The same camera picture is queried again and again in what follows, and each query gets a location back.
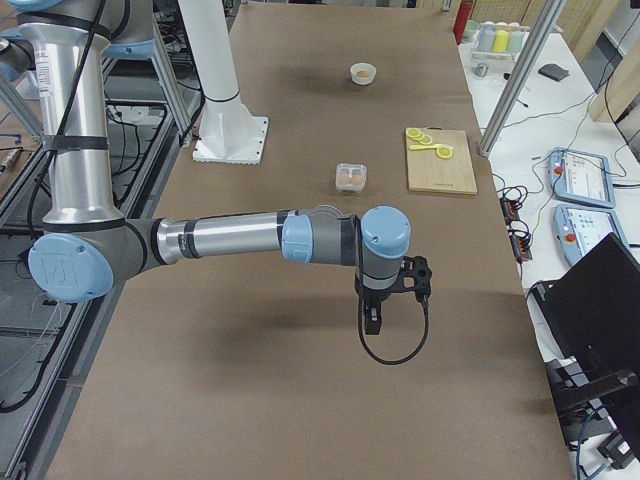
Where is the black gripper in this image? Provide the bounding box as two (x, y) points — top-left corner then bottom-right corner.
(354, 277), (398, 335)

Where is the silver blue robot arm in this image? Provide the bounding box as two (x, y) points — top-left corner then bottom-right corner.
(16, 1), (420, 334)

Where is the clear plastic egg box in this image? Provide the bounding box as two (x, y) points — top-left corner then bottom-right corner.
(335, 163), (368, 193)

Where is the wooden cutting board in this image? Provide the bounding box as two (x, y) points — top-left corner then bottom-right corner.
(405, 127), (478, 195)

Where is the black power strip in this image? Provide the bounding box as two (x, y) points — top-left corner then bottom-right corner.
(499, 196), (533, 264)

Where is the yellow plastic knife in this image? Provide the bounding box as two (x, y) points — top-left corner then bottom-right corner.
(408, 144), (441, 151)

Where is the lemon slice by knife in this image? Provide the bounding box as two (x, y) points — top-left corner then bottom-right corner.
(435, 144), (454, 159)

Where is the lower teach pendant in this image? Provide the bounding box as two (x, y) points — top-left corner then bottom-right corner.
(553, 204), (629, 266)

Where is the teach pendant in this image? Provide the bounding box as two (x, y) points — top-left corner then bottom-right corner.
(553, 204), (629, 266)
(548, 148), (616, 209)

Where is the black laptop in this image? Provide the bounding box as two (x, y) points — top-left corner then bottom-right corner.
(529, 232), (640, 451)

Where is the black stand beside laptop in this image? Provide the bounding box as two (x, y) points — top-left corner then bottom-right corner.
(545, 359), (639, 470)

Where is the white bowl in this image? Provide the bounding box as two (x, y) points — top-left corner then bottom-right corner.
(350, 62), (377, 86)

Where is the upper teach pendant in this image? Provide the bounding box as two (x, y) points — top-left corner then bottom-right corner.
(548, 148), (616, 209)

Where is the small metal cup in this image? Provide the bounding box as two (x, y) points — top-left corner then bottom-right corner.
(473, 63), (489, 78)

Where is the tray of coloured cups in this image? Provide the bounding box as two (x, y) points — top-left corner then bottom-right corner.
(471, 21), (530, 62)

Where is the dark grey pad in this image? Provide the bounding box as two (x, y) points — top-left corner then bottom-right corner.
(538, 64), (570, 82)

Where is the red bottle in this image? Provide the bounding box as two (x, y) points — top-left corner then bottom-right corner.
(453, 0), (474, 45)

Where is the black looped wrist cable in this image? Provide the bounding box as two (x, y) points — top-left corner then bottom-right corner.
(355, 294), (431, 366)

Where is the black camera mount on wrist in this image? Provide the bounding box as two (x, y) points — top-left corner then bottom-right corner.
(396, 256), (432, 304)

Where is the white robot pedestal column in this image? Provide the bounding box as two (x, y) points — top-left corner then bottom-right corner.
(179, 0), (269, 165)

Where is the aluminium frame post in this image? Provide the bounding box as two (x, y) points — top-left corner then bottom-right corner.
(478, 0), (567, 157)

